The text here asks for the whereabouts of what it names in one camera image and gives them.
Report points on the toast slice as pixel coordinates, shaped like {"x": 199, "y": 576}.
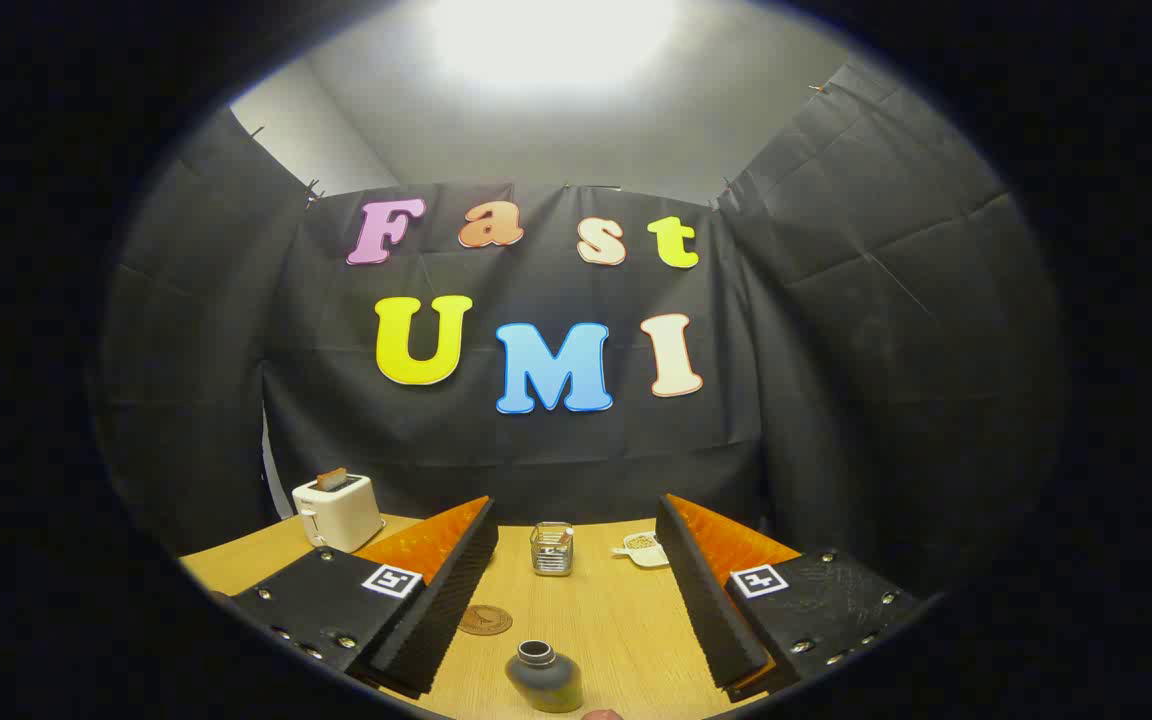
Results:
{"x": 331, "y": 479}

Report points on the white divided dish with grains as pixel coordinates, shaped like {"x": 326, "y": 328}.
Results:
{"x": 644, "y": 550}

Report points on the round brown coaster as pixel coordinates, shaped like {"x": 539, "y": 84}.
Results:
{"x": 484, "y": 620}

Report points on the silver juice bottle green label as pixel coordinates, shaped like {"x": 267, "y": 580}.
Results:
{"x": 546, "y": 682}

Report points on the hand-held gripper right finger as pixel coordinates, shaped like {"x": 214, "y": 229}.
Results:
{"x": 711, "y": 620}

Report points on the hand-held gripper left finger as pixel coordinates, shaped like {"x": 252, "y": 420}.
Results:
{"x": 436, "y": 620}

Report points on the white toaster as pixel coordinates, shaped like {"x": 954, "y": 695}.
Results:
{"x": 341, "y": 515}

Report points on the round wooden table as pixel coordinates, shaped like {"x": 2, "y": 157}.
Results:
{"x": 606, "y": 630}

